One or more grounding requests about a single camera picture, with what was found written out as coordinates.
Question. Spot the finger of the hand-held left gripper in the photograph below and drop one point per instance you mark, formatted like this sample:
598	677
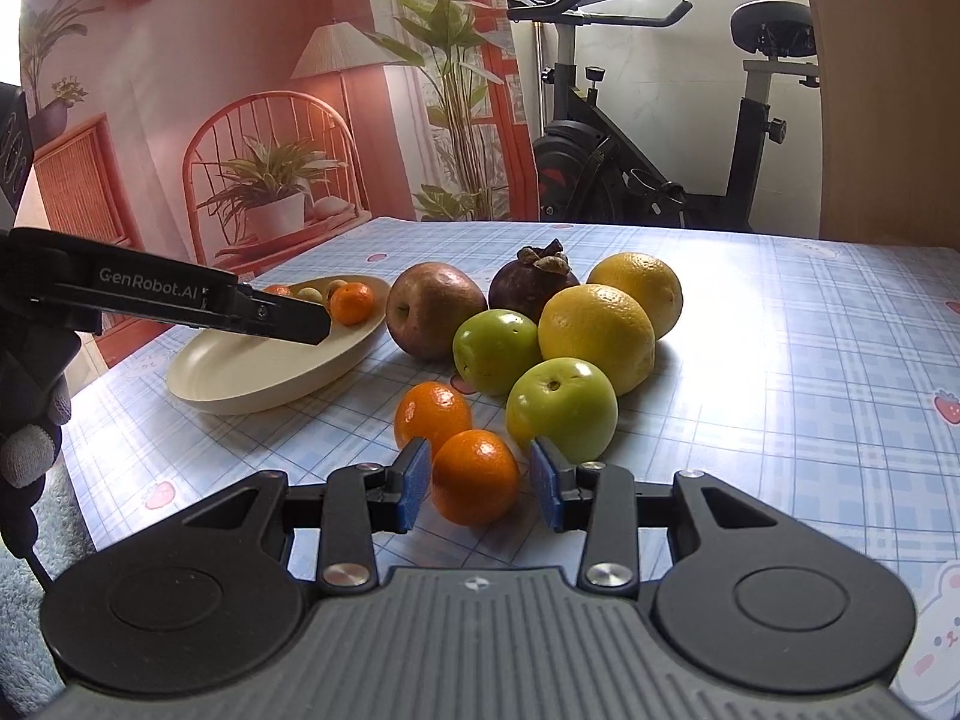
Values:
289	319

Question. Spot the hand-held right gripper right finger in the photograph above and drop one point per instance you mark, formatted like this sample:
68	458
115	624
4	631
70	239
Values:
547	487

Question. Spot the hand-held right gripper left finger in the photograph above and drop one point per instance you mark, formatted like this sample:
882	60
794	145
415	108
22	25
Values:
412	487

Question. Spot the orange tangerine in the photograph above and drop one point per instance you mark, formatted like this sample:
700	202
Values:
431	412
352	304
476	476

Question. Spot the cream oval plate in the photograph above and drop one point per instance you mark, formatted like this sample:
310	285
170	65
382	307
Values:
247	375

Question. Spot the green apple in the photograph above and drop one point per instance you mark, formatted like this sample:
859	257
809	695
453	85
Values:
495	349
559	405

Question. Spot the red apple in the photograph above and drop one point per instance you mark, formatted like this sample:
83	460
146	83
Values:
431	307

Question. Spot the yellow lemon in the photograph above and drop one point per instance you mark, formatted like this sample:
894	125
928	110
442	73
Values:
637	281
596	334

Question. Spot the purple mangosteen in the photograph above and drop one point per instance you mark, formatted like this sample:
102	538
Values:
525	289

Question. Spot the person's left hand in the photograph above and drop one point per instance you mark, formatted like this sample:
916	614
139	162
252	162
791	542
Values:
30	450

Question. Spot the printed room scene backdrop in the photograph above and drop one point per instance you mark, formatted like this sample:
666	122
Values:
187	30

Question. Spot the blue plaid tablecloth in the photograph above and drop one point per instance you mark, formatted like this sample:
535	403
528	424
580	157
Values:
787	330

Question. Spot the black exercise bike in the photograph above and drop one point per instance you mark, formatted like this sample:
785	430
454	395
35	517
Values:
585	165

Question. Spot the grey fluffy rug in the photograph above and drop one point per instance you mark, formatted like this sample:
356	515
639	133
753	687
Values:
30	652

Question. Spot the wooden board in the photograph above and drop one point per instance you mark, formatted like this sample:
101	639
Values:
885	90

